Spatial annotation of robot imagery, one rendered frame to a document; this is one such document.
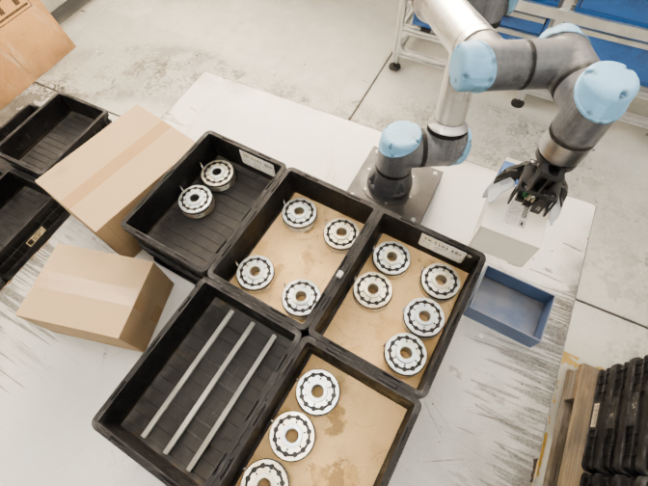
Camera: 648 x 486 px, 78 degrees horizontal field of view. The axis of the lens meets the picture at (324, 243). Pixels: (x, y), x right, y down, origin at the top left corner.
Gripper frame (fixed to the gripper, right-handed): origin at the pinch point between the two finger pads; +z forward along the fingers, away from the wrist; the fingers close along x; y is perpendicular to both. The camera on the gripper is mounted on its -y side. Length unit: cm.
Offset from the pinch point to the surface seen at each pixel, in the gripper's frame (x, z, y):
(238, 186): -75, 28, 7
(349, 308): -26.2, 27.6, 28.1
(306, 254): -44, 28, 19
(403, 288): -15.5, 27.7, 16.7
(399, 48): -80, 96, -165
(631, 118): 60, 98, -165
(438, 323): -4.2, 24.6, 22.9
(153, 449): -52, 27, 79
